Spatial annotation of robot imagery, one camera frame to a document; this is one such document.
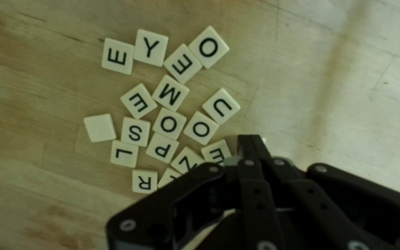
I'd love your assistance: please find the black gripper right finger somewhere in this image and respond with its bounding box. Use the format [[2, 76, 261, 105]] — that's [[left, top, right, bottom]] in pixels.
[[250, 133, 400, 250]]

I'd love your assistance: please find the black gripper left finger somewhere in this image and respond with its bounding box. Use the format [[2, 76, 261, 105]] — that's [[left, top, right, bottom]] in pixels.
[[105, 133, 276, 250]]

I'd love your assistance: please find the cream letter tile Z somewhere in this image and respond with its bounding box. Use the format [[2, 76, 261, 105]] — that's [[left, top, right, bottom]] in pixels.
[[169, 145, 205, 174]]

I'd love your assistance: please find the cream letter tile E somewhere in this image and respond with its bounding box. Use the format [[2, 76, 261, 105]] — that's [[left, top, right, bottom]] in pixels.
[[162, 42, 204, 84], [200, 138, 233, 166], [119, 81, 158, 120], [100, 37, 136, 76]]

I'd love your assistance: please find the cream letter tile R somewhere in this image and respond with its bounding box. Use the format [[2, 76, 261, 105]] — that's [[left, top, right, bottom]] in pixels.
[[130, 167, 158, 194]]

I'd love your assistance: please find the cream letter tile P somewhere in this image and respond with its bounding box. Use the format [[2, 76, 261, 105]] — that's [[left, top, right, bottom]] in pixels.
[[144, 131, 180, 165]]

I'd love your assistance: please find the cream letter tile O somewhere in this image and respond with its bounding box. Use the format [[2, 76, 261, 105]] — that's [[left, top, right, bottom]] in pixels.
[[182, 109, 220, 147], [151, 106, 187, 141], [187, 24, 230, 70]]

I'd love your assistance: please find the cream letter tile L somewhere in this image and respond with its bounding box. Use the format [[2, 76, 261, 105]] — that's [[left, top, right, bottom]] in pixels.
[[109, 138, 140, 169]]

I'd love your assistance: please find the cream letter tile S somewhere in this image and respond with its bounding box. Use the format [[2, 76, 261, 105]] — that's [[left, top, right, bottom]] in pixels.
[[119, 115, 151, 148]]

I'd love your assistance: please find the cream letter tile U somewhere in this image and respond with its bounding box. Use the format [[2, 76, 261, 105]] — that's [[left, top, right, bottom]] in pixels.
[[201, 85, 241, 126]]

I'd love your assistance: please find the cream letter tile M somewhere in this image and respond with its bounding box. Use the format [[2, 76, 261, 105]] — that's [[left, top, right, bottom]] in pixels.
[[151, 73, 190, 112]]

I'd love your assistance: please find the blank cream tile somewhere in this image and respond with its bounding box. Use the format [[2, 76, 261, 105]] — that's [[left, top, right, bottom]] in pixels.
[[82, 112, 118, 144]]

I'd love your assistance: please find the cream letter tile Y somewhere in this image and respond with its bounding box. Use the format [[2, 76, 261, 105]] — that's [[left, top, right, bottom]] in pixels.
[[133, 27, 169, 67]]

